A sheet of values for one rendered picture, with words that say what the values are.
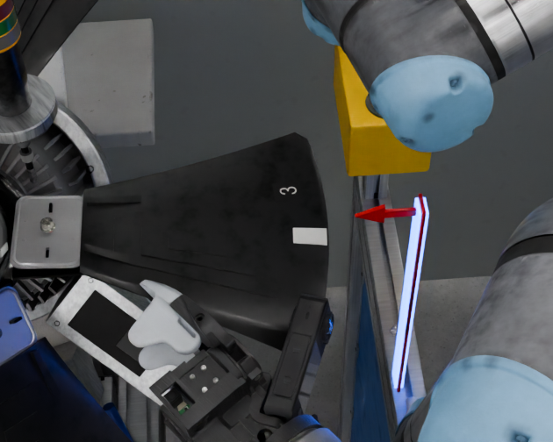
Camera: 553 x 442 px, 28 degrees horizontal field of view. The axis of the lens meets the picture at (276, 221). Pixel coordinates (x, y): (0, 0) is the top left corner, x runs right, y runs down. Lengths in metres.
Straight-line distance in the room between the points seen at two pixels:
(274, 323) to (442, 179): 1.17
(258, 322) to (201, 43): 0.89
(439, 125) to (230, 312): 0.31
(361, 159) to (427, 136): 0.54
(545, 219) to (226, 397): 0.36
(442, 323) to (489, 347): 1.82
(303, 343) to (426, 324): 1.48
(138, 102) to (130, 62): 0.08
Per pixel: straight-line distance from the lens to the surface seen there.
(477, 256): 2.35
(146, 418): 2.19
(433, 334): 2.38
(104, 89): 1.63
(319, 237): 1.03
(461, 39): 0.77
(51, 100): 0.91
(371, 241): 1.42
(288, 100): 1.92
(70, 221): 1.05
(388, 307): 1.37
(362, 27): 0.80
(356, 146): 1.29
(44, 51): 0.98
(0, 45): 0.85
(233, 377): 0.90
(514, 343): 0.57
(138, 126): 1.57
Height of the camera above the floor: 1.99
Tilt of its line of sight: 52 degrees down
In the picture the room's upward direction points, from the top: 1 degrees counter-clockwise
